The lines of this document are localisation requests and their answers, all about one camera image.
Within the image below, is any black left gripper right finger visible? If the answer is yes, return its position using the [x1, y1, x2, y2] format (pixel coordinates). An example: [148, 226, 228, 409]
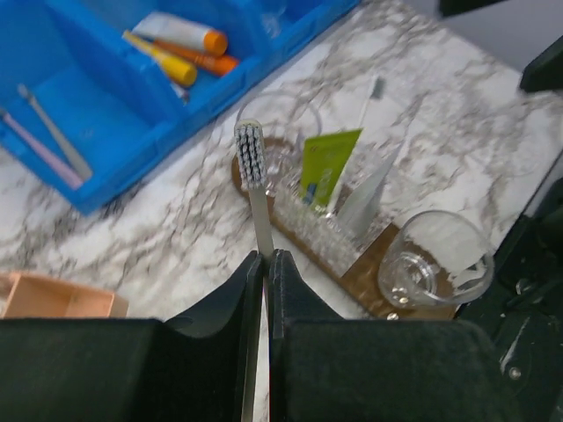
[268, 250, 562, 421]

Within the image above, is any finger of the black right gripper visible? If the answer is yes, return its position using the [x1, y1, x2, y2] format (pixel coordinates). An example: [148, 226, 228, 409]
[519, 36, 563, 93]
[439, 0, 563, 18]

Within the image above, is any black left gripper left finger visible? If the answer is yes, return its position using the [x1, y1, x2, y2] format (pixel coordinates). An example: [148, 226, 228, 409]
[1, 251, 264, 421]

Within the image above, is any lime green toothpaste tube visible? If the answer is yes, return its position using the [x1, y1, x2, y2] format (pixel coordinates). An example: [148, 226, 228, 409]
[299, 128, 362, 210]

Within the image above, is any grey toothbrush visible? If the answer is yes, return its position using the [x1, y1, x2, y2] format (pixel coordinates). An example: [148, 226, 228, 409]
[18, 84, 93, 181]
[234, 120, 274, 421]

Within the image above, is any white toothbrush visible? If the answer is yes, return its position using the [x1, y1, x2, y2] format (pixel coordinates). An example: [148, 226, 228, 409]
[357, 75, 384, 128]

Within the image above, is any clear cup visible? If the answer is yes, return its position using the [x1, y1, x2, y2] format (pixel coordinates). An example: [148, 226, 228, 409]
[377, 210, 495, 309]
[237, 90, 322, 197]
[260, 0, 288, 40]

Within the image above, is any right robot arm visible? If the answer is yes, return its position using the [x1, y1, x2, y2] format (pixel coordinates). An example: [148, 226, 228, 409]
[460, 153, 562, 421]

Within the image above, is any brown wooden tray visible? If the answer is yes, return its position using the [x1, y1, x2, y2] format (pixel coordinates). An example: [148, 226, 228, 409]
[230, 135, 461, 321]

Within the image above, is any clear front cup on tray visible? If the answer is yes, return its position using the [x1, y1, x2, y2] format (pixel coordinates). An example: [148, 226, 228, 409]
[377, 210, 495, 309]

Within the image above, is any pink toothbrush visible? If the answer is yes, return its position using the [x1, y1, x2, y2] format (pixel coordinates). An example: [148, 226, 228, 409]
[1, 109, 84, 190]

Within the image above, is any orange toothpaste tube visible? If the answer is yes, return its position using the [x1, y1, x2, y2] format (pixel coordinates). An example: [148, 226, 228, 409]
[154, 40, 239, 76]

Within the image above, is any yellow toothpaste tube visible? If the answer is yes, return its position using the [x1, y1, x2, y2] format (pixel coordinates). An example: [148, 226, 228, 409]
[122, 31, 198, 87]

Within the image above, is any peach desk organizer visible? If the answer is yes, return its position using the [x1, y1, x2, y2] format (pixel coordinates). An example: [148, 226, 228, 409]
[1, 272, 128, 319]

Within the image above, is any clear textured glass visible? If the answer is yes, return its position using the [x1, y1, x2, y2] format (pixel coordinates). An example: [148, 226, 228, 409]
[272, 144, 423, 273]

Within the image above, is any blue bin with cups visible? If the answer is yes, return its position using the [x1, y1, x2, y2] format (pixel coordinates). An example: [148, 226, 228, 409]
[245, 0, 362, 71]

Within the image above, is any blue bin with toothbrushes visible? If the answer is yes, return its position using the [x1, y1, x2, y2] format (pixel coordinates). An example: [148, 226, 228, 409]
[1, 1, 182, 214]

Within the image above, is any white tube orange cap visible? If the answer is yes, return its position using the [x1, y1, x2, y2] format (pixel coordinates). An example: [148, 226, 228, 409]
[132, 11, 228, 56]

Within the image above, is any white tube dark cap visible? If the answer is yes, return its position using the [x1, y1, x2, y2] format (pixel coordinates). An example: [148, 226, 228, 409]
[171, 83, 189, 104]

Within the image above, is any blue bin with toothpastes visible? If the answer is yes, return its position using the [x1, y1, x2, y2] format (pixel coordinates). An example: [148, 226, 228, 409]
[48, 1, 285, 128]

